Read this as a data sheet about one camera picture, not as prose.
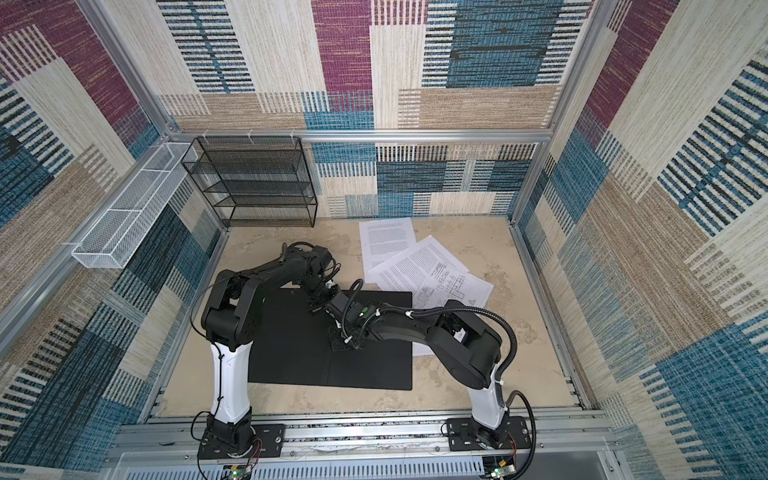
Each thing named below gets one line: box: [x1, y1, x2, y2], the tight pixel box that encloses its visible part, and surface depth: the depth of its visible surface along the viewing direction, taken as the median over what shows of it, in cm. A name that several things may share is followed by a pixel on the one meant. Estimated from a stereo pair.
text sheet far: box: [359, 217, 417, 283], surface depth 117 cm
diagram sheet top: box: [413, 262, 494, 309], surface depth 104 cm
